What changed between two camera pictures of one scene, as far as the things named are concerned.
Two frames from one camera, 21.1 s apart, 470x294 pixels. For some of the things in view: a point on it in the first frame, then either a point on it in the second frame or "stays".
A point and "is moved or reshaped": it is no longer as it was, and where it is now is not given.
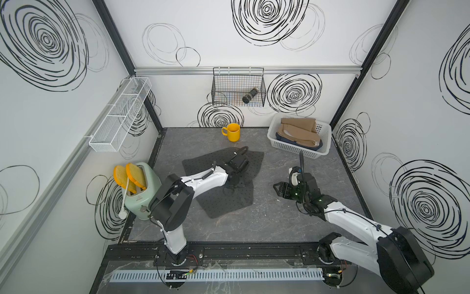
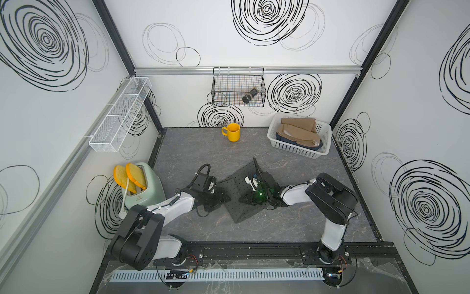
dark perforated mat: [223, 196] is moved or reshaped
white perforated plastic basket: [324, 130] stays
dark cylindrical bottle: [252, 93] stays
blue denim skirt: [314, 147] stays
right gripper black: [283, 187] -> [250, 198]
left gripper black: [238, 174] -> [220, 198]
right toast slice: [136, 175] stays
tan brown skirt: [301, 130] stays
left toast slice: [120, 176] stays
